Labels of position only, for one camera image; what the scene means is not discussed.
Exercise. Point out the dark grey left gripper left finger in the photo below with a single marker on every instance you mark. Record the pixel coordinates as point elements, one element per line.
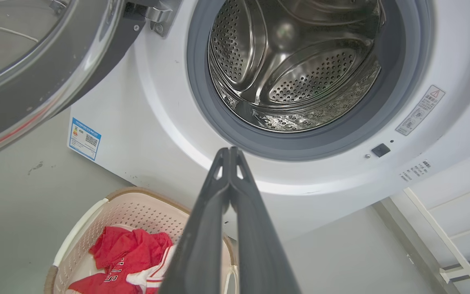
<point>200,245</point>

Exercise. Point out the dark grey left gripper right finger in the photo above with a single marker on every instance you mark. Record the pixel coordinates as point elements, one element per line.
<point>259,249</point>

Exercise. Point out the red and white jersey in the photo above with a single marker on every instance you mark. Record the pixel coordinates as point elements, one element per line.
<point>125,253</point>

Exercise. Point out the beige perforated laundry basket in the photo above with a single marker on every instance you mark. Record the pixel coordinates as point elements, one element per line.
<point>145,212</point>

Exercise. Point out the stainless steel washing machine drum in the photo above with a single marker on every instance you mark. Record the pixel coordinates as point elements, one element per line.
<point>300,69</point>

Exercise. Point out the silver metal door hinge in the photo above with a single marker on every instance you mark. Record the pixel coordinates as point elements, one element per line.
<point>159,16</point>

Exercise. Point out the washing machine door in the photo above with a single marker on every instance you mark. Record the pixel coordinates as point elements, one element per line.
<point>35,73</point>

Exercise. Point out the white front-load washing machine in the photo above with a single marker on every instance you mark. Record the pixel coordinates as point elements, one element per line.
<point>145,134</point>

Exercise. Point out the black door latch socket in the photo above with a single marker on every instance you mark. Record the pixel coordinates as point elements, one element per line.
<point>381,150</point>

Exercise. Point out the blue energy label sticker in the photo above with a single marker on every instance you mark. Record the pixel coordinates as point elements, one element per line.
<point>85,139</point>

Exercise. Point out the printed text label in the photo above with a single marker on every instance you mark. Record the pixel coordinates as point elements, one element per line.
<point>415,170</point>

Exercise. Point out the white framed panel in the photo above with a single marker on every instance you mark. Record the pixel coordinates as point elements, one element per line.
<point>455,220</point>

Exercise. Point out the white warning triangle sticker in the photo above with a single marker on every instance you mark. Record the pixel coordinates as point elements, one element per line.
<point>420,110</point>

